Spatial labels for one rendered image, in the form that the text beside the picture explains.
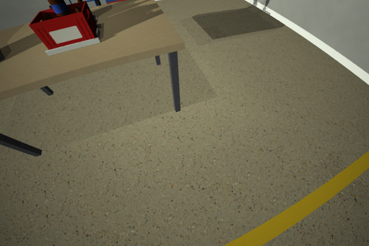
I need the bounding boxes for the red bottle crate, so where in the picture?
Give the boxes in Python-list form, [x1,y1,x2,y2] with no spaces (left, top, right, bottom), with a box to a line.
[36,1,98,50]

